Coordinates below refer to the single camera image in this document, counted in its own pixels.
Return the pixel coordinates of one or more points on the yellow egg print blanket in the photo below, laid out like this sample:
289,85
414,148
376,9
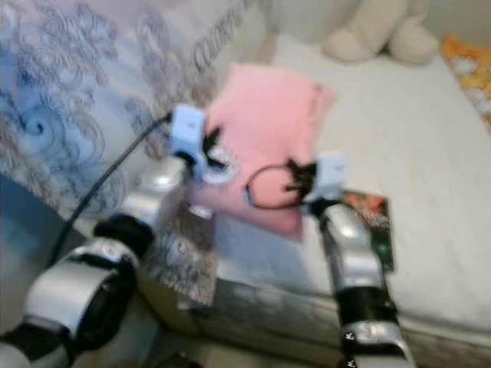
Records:
468,73

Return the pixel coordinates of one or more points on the pink pillow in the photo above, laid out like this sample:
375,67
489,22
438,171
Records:
276,115

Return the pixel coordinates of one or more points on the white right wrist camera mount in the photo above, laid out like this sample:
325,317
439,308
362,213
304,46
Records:
330,175

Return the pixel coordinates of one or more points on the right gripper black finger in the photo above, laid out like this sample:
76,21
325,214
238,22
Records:
291,173

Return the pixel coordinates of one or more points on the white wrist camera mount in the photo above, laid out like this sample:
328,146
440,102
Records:
188,134
330,175

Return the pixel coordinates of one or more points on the dark glossy book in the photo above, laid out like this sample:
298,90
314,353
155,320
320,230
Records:
372,211

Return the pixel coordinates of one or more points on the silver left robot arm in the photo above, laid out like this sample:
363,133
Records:
92,291

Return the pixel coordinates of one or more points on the patterned white headboard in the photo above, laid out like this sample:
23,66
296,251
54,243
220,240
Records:
77,84

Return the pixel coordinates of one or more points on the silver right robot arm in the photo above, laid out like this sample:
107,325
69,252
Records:
357,268

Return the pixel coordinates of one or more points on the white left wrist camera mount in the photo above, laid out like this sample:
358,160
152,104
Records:
188,134

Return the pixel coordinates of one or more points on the white quilted mattress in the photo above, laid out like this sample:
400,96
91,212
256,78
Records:
406,146

